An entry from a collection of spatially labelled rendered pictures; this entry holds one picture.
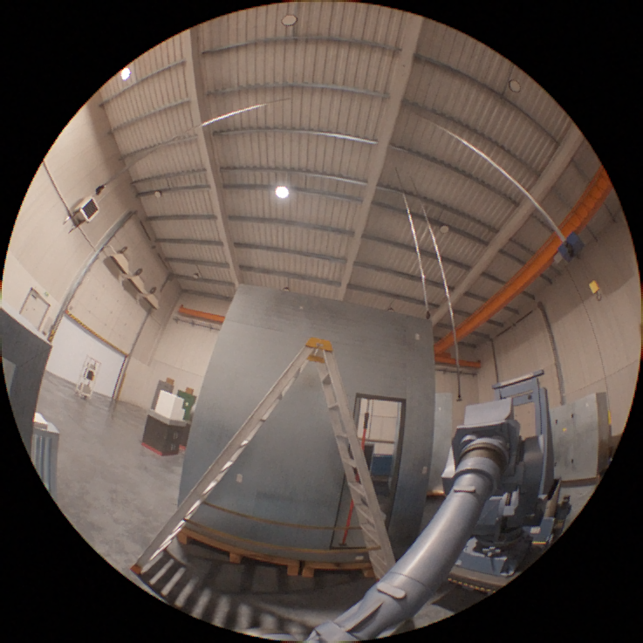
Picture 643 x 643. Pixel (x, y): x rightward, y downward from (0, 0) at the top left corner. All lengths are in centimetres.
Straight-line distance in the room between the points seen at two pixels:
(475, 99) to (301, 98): 441
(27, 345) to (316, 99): 660
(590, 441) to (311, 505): 618
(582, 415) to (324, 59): 1024
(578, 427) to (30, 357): 800
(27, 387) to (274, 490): 209
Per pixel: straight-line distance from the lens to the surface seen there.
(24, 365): 148
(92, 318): 1066
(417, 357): 268
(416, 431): 252
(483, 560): 207
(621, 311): 1126
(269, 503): 235
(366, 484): 159
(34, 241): 941
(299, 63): 659
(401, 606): 53
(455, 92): 675
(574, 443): 690
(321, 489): 229
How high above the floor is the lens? 167
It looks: 29 degrees up
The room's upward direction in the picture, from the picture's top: 10 degrees clockwise
